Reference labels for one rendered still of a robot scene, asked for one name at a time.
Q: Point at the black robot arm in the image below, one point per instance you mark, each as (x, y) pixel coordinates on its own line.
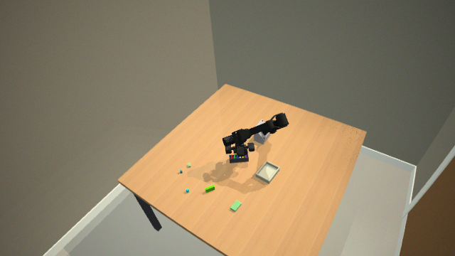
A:
(243, 134)

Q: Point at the cream shallow square tray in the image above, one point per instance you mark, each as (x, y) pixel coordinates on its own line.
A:
(267, 172)

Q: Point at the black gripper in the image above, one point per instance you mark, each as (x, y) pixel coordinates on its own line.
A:
(228, 149)

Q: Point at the green rectangular block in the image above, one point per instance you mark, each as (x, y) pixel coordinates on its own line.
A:
(209, 189)

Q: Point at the light green flat block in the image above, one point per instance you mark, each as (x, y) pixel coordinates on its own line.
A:
(236, 205)

